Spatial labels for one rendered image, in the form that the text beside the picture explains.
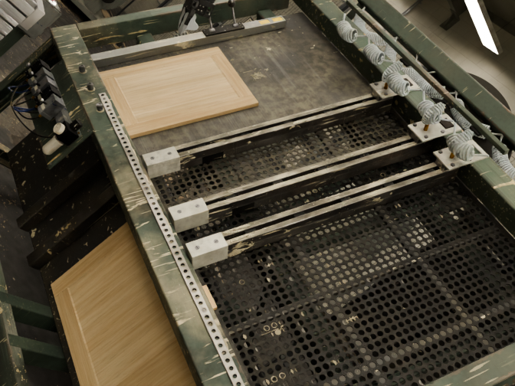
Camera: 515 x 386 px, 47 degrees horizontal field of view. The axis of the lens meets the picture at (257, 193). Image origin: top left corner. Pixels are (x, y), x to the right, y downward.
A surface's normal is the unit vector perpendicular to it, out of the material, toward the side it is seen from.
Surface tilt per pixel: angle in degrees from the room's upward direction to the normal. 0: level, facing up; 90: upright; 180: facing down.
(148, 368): 90
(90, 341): 90
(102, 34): 90
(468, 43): 90
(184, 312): 55
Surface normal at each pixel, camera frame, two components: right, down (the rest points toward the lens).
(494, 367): 0.06, -0.67
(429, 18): -0.54, -0.51
